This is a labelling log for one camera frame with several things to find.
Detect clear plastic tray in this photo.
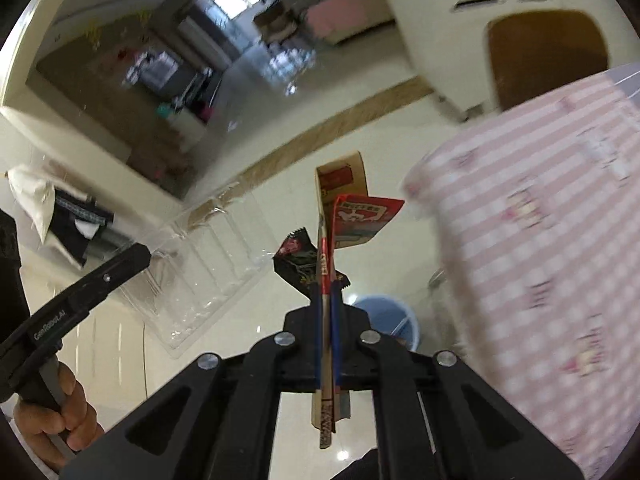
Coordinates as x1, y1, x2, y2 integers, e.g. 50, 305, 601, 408
119, 194, 282, 362

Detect flat screen television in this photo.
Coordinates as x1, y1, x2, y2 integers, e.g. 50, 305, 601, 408
126, 47, 202, 107

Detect brown dining chair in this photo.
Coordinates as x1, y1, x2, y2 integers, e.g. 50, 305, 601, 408
487, 9, 612, 112

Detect wooden living room chair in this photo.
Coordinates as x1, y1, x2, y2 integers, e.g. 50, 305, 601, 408
252, 2, 297, 44

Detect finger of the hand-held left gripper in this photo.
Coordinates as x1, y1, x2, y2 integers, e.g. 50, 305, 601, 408
69, 242, 152, 314

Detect white cloth bag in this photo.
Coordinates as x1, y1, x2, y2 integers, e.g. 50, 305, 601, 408
6, 164, 57, 242

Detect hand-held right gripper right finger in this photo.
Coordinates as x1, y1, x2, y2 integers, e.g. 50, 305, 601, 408
332, 300, 587, 480

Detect white sideboard cabinet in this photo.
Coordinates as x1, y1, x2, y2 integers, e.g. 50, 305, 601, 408
369, 0, 572, 122

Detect pink checked tablecloth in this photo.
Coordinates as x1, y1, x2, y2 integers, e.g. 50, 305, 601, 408
402, 62, 640, 480

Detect red snack wrapper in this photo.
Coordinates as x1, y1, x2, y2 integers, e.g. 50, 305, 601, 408
329, 193, 406, 252

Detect red snack packet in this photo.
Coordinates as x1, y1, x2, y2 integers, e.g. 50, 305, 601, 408
311, 149, 372, 452

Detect person's left hand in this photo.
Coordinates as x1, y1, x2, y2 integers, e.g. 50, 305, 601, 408
12, 364, 106, 471

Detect black jacket white stripes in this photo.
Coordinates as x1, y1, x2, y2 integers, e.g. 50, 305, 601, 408
44, 187, 117, 267

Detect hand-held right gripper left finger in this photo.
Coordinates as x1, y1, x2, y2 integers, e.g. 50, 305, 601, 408
59, 300, 323, 480

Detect blue plastic waste bin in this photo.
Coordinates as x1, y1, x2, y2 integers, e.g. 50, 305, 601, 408
349, 295, 422, 352

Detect pink blanket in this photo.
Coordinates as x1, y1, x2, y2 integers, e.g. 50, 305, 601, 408
304, 0, 397, 44

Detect black snack wrapper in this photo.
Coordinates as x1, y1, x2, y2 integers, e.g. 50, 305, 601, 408
272, 227, 347, 302

